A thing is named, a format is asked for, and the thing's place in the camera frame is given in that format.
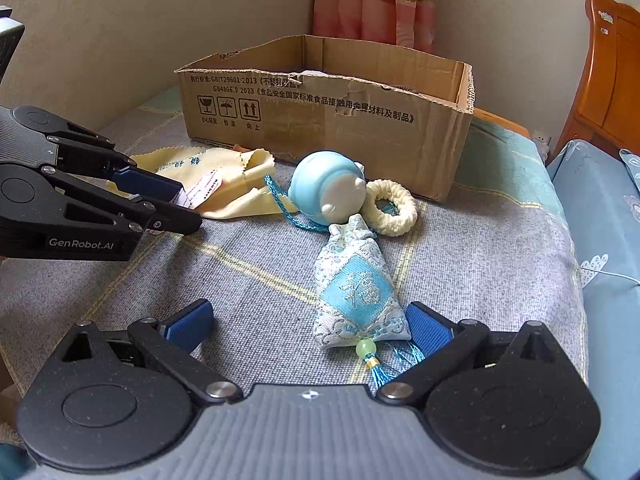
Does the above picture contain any pale yellow cloth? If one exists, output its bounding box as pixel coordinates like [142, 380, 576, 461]
[131, 147, 298, 220]

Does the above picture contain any light blue teapot toy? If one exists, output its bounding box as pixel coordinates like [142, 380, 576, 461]
[290, 150, 367, 226]

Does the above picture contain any blue floral bed sheet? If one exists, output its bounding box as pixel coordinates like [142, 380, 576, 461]
[547, 139, 640, 480]

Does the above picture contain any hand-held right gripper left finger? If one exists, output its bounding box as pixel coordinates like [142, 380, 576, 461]
[47, 299, 245, 406]

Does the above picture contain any plaid blanket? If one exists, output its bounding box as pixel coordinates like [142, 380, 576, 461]
[0, 85, 588, 396]

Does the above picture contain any pink patterned curtain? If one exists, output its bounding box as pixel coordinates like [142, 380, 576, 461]
[312, 0, 436, 56]

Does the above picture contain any wooden headboard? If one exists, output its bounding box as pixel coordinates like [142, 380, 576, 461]
[552, 0, 640, 161]

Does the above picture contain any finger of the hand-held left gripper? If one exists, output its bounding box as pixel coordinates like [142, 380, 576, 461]
[47, 120, 183, 207]
[42, 164, 203, 236]

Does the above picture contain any cardboard box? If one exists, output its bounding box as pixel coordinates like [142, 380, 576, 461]
[174, 35, 475, 202]

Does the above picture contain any wooden bedside table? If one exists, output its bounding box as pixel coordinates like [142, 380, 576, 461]
[472, 107, 531, 138]

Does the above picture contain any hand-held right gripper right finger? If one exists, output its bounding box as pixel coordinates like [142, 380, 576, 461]
[376, 304, 578, 406]

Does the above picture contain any white charging cable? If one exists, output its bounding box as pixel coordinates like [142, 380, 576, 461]
[580, 260, 640, 283]

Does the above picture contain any blue embroidered sachet with tassel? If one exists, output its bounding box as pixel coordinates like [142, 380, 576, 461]
[264, 174, 426, 392]

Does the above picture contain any blue floral pillow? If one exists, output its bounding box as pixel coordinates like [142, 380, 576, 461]
[619, 147, 640, 196]

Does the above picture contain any cream scrunchie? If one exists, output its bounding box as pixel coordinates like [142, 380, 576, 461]
[361, 179, 417, 237]

